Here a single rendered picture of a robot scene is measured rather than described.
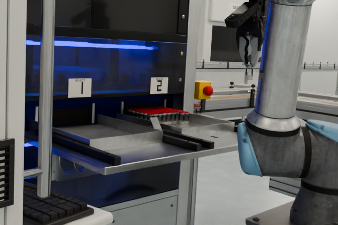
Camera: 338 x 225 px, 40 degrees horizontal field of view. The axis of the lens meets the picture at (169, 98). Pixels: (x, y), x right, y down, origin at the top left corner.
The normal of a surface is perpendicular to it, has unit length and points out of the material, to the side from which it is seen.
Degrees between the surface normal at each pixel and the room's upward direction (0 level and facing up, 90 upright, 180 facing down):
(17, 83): 90
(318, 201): 72
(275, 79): 103
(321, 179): 90
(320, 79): 90
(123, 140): 90
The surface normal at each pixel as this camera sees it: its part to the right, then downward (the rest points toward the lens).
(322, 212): -0.35, -0.22
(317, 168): -0.03, 0.48
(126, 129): -0.73, 0.04
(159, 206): 0.68, 0.12
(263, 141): -0.47, 0.29
